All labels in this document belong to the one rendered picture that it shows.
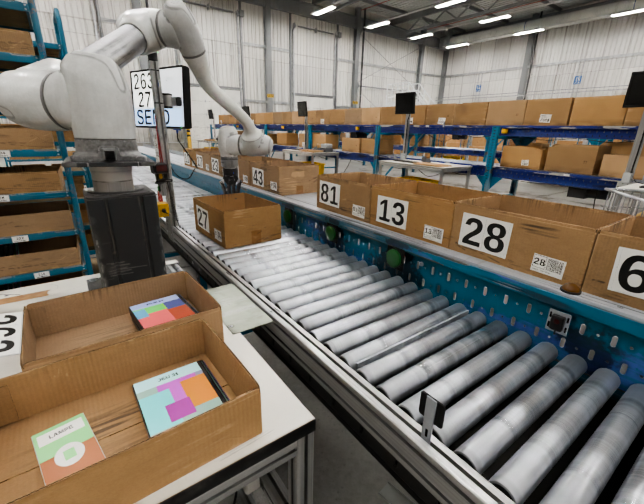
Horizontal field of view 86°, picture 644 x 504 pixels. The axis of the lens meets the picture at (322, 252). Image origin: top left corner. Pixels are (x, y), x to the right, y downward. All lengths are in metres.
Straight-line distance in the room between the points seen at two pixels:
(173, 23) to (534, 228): 1.44
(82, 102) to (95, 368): 0.67
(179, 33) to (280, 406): 1.40
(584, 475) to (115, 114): 1.28
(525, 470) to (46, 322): 1.08
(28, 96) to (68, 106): 0.12
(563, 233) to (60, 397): 1.19
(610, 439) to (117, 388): 0.94
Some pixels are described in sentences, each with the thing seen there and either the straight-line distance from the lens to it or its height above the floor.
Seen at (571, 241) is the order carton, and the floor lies 1.01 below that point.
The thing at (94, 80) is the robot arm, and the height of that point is 1.37.
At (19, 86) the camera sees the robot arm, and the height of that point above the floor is 1.35.
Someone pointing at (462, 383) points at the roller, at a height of 0.74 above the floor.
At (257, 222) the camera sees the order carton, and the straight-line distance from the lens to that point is 1.63.
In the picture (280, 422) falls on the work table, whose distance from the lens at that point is 0.72.
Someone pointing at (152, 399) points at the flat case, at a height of 0.78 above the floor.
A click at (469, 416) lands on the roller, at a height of 0.74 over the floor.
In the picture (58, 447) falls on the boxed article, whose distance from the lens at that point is 0.77.
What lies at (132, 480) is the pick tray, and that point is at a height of 0.79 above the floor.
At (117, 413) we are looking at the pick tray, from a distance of 0.80.
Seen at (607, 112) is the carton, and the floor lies 1.54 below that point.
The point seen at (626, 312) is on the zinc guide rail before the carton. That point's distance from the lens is 1.05.
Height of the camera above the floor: 1.26
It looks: 20 degrees down
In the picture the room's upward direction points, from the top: 1 degrees clockwise
